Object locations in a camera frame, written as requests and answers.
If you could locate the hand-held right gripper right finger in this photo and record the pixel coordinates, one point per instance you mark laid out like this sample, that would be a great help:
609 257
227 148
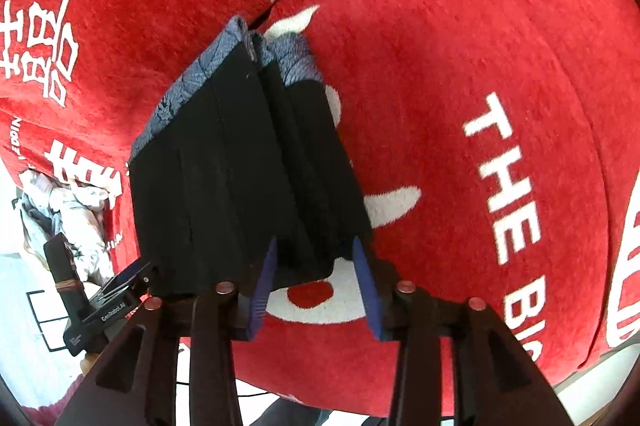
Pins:
367 291

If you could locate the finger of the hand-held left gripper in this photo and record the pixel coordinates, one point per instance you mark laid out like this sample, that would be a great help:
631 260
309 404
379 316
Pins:
127 278

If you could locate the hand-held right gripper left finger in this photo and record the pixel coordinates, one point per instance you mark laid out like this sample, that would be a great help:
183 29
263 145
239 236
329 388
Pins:
264 291

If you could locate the black pants grey patterned waistband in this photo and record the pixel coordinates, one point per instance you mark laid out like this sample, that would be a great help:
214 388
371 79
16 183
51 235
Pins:
225 165

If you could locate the person's left forearm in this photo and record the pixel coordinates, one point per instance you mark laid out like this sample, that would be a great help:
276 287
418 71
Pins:
52 406

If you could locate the pile of white grey cloth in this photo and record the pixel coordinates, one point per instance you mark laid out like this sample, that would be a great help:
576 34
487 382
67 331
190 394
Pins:
65 216

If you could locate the person's leg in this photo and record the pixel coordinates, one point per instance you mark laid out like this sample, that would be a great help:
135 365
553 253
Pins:
287 412

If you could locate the red printed sofa cover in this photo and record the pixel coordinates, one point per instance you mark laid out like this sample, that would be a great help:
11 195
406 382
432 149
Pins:
425 80

